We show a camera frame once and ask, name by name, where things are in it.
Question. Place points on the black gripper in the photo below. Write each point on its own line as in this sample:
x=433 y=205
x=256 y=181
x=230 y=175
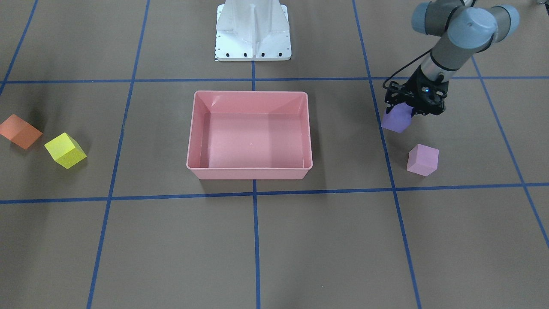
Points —
x=411 y=91

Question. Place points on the purple foam block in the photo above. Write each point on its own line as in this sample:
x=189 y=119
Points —
x=397 y=118

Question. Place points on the pink foam block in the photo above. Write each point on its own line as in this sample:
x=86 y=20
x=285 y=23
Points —
x=423 y=160

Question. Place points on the yellow foam block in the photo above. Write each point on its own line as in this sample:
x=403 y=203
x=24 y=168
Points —
x=65 y=151

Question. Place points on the orange foam block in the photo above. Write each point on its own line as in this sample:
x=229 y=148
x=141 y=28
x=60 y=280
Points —
x=20 y=132

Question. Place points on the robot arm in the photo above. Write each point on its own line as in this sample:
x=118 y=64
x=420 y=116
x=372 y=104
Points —
x=463 y=31

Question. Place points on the pink plastic bin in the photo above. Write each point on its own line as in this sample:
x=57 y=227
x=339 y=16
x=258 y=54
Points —
x=246 y=135

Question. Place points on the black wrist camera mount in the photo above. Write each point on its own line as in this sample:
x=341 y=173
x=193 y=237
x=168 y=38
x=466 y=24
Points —
x=396 y=94

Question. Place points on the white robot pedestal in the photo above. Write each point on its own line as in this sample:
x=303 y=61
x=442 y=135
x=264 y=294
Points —
x=252 y=30

